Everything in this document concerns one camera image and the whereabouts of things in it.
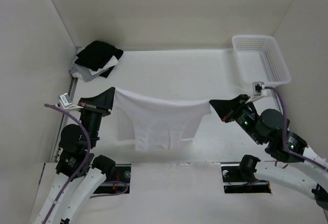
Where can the white tank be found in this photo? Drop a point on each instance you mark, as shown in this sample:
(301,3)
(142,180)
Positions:
(153,122)
(112,62)

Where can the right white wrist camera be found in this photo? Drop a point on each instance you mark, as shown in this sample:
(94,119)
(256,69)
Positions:
(259,91)

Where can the white plastic mesh basket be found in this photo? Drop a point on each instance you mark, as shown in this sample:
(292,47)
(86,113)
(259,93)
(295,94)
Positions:
(258,58)

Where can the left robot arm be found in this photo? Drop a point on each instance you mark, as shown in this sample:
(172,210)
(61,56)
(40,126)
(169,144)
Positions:
(78,171)

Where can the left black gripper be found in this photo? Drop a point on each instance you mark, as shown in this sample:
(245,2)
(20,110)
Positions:
(105,100)

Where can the bottom black folded tank top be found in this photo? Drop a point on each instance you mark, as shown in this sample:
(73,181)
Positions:
(107,72)

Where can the right aluminium table rail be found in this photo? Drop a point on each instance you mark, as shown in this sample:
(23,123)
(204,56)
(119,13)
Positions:
(280,100)

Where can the aluminium table rail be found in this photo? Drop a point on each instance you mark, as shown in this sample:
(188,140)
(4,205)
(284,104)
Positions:
(280,100)
(55,151)

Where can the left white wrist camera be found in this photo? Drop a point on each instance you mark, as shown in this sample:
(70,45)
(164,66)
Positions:
(66,103)

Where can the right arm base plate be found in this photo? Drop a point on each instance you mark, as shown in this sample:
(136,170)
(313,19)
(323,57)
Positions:
(235,183)

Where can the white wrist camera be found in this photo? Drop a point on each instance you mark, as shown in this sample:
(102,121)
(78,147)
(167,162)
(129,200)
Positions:
(66,103)
(259,91)

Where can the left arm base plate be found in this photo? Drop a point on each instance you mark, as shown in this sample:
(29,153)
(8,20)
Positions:
(117,182)

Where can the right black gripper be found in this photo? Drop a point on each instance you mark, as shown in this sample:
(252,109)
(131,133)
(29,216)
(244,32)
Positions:
(225,108)

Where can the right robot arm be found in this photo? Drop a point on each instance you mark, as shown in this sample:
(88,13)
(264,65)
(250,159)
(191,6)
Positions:
(267,129)

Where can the left aluminium table rail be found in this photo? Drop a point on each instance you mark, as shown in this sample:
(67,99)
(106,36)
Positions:
(55,151)

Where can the white folded tank top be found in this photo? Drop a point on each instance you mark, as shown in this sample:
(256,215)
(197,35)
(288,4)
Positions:
(112,62)

